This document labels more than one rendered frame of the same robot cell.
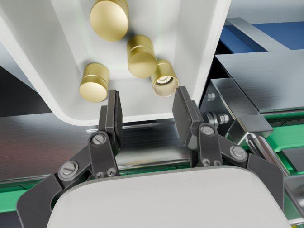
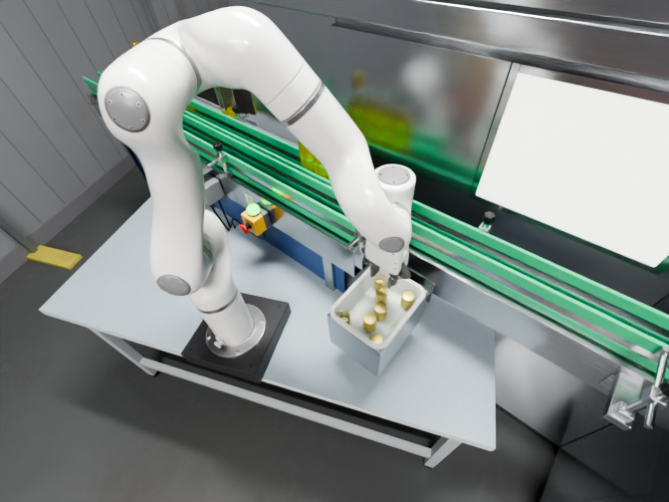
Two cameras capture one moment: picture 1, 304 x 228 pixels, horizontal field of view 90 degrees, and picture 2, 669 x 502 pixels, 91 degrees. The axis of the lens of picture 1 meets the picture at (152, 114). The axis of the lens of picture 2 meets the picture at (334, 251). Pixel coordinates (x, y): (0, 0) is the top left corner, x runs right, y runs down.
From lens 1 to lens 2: 75 cm
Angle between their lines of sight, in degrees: 28
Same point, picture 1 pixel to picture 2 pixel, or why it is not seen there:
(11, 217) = (478, 269)
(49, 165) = (453, 279)
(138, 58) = (380, 294)
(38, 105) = not seen: hidden behind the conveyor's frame
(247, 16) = (322, 284)
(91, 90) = (407, 296)
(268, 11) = (311, 278)
